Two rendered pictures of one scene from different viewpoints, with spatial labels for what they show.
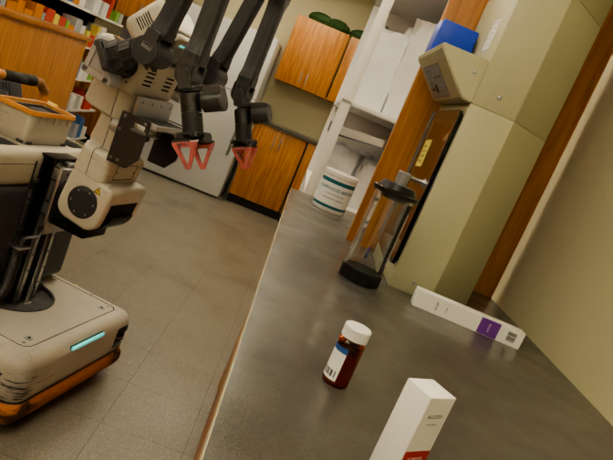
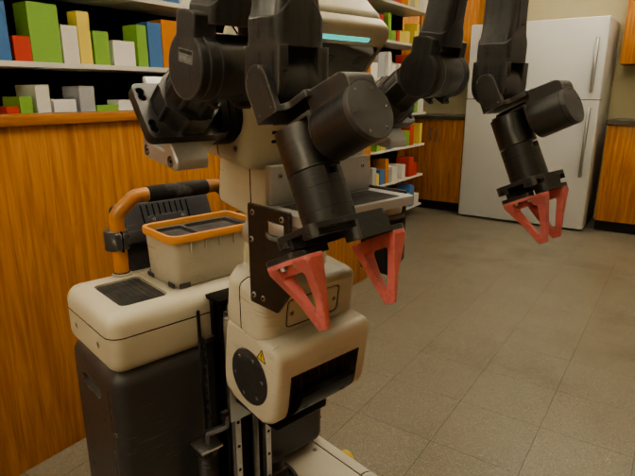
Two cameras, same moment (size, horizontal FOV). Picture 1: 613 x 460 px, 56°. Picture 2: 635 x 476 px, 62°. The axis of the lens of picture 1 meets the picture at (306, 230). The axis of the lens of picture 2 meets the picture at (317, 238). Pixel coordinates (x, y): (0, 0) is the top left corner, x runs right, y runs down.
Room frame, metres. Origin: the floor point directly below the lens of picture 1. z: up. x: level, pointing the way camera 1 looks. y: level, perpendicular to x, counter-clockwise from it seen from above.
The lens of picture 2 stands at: (1.17, 0.08, 1.21)
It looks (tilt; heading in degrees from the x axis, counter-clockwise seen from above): 15 degrees down; 38
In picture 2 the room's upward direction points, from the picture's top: straight up
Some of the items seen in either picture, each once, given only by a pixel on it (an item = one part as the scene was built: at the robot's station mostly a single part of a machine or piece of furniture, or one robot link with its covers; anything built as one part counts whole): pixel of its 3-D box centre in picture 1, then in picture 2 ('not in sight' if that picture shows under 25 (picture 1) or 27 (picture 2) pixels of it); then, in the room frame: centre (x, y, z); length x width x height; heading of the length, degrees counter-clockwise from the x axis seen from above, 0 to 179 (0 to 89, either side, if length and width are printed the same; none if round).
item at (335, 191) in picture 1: (335, 191); not in sight; (2.19, -0.04, 1.01); 0.13 x 0.13 x 0.15
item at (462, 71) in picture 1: (442, 77); not in sight; (1.54, -0.17, 1.46); 0.32 x 0.11 x 0.10; 4
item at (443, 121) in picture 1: (416, 182); not in sight; (1.55, -0.22, 1.19); 0.30 x 0.01 x 0.40; 3
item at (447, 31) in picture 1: (450, 45); not in sight; (1.63, -0.16, 1.55); 0.10 x 0.10 x 0.09; 4
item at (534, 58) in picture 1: (484, 153); not in sight; (1.55, -0.35, 1.32); 0.32 x 0.25 x 0.77; 4
